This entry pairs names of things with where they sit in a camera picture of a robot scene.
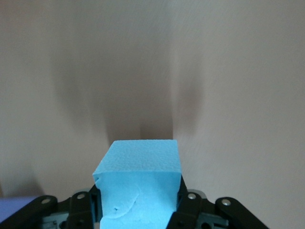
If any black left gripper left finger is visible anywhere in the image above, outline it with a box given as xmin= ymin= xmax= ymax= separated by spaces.
xmin=4 ymin=183 xmax=102 ymax=229

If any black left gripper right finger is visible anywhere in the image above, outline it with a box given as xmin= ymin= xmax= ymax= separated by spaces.
xmin=166 ymin=176 xmax=270 ymax=229

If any purple foam block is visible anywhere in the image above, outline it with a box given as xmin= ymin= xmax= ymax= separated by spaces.
xmin=0 ymin=196 xmax=39 ymax=229

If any blue foam block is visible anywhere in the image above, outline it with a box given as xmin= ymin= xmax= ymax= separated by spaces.
xmin=91 ymin=140 xmax=183 ymax=229

